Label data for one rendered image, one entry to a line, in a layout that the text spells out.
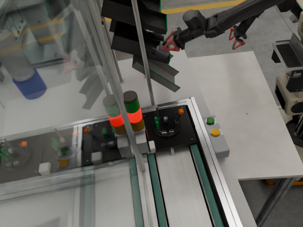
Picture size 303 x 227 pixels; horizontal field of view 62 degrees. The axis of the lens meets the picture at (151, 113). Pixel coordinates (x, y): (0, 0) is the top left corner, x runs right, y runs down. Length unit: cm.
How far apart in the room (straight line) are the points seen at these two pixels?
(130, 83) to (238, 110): 69
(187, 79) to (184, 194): 78
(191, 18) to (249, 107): 63
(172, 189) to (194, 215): 14
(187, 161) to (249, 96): 58
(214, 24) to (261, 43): 238
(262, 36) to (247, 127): 231
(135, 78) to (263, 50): 202
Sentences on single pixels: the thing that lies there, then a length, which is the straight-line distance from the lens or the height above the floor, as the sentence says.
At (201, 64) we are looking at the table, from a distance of 174.
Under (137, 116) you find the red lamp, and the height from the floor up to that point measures 134.
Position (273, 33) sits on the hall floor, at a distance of 367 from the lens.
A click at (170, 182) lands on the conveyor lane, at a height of 92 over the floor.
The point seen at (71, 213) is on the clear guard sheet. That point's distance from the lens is 25.
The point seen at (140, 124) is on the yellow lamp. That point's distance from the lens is 86.
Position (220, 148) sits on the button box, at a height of 96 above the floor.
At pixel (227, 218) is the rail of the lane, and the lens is 106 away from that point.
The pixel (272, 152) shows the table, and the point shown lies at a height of 86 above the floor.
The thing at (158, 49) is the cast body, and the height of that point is 125.
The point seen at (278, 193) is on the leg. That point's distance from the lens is 153.
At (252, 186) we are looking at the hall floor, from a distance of 220.
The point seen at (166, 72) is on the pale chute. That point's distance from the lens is 143.
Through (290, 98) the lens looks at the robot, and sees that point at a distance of 168.
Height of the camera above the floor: 196
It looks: 49 degrees down
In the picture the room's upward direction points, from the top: 11 degrees counter-clockwise
